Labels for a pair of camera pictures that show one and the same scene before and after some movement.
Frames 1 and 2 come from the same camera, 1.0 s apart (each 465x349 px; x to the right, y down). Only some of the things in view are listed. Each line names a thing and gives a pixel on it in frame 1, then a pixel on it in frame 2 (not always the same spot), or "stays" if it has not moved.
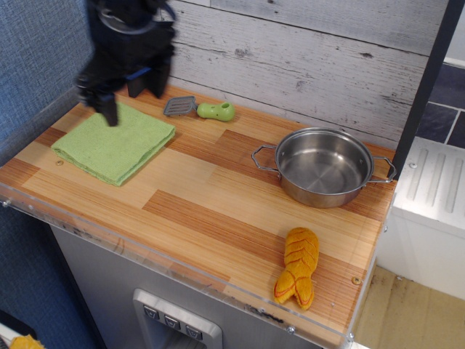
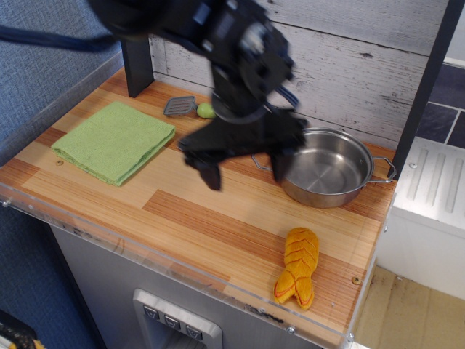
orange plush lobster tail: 301,254 stays
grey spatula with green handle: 221,110 stays
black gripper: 113,57 to 277,131
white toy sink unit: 424,238 stays
